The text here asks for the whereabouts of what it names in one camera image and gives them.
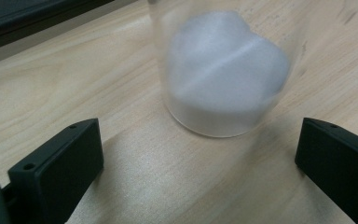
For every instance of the glass jar with silver lid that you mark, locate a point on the glass jar with silver lid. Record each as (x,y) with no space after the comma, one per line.
(199,124)

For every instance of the black metal shelf rack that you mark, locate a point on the black metal shelf rack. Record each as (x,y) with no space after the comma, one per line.
(28,15)

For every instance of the white ball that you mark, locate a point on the white ball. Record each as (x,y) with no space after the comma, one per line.
(223,62)

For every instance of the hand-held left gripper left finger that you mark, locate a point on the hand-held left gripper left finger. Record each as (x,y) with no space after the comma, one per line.
(59,174)

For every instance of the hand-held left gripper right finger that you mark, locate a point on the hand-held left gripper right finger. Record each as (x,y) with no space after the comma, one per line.
(338,168)

